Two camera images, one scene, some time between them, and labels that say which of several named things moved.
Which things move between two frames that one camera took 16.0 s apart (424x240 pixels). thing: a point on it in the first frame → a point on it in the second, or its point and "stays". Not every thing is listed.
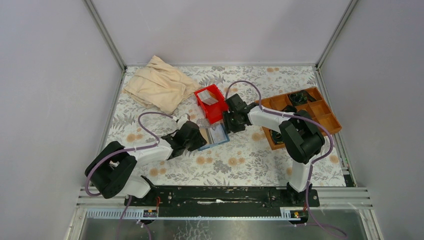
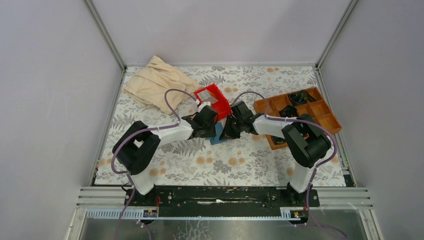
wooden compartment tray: x=307 y=102 stays
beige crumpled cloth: x=161 y=86 stays
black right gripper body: x=231 y=122 → x=233 y=128
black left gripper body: x=196 y=143 → x=209 y=131
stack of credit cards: x=207 y=97 stays
